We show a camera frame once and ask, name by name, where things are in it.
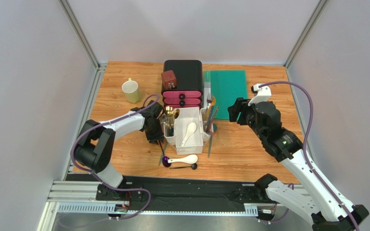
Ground yellow-green mug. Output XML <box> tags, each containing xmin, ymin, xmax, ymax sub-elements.
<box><xmin>121</xmin><ymin>78</ymin><xmax>141</xmax><ymax>103</ymax></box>

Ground teal plastic knife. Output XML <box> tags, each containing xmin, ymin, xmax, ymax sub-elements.
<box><xmin>159</xmin><ymin>146</ymin><xmax>169</xmax><ymax>167</ymax></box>

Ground gold handled knife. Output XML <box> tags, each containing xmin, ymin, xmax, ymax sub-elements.
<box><xmin>209</xmin><ymin>96</ymin><xmax>216</xmax><ymax>115</ymax></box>

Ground gold spoon in caddy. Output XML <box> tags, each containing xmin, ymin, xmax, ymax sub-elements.
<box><xmin>174</xmin><ymin>108</ymin><xmax>180</xmax><ymax>119</ymax></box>

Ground teal cutting mat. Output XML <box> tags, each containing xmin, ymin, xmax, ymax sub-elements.
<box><xmin>204</xmin><ymin>70</ymin><xmax>248</xmax><ymax>120</ymax></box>

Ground brown relay block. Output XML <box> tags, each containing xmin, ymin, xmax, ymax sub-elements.
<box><xmin>161</xmin><ymin>70</ymin><xmax>177</xmax><ymax>89</ymax></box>

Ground black and pink drawer box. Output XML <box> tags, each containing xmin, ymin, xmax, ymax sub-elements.
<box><xmin>161</xmin><ymin>60</ymin><xmax>204</xmax><ymax>108</ymax></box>

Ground white perforated utensil caddy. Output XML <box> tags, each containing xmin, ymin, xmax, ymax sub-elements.
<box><xmin>162</xmin><ymin>107</ymin><xmax>211</xmax><ymax>155</ymax></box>

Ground black mounting rail base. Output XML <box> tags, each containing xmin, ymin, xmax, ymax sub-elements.
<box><xmin>96</xmin><ymin>176</ymin><xmax>274</xmax><ymax>212</ymax></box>

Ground teal plastic spoon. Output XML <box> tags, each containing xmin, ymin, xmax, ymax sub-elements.
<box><xmin>208</xmin><ymin>123</ymin><xmax>217</xmax><ymax>158</ymax></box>

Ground black small spoon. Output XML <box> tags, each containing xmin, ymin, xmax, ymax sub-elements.
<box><xmin>170</xmin><ymin>163</ymin><xmax>198</xmax><ymax>170</ymax></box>

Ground large silver fork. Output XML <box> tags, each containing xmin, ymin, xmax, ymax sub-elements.
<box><xmin>205</xmin><ymin>93</ymin><xmax>213</xmax><ymax>121</ymax></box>

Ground white ceramic spoon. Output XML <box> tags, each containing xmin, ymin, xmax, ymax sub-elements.
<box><xmin>167</xmin><ymin>154</ymin><xmax>198</xmax><ymax>164</ymax></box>
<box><xmin>181</xmin><ymin>122</ymin><xmax>197</xmax><ymax>147</ymax></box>

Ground purple metal spoon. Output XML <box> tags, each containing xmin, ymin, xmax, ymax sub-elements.
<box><xmin>159</xmin><ymin>141</ymin><xmax>171</xmax><ymax>167</ymax></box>

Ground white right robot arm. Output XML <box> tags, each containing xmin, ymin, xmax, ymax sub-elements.
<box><xmin>228</xmin><ymin>83</ymin><xmax>369</xmax><ymax>231</ymax></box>

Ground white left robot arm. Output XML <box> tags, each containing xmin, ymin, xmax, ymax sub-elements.
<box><xmin>70</xmin><ymin>101</ymin><xmax>164</xmax><ymax>189</ymax></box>

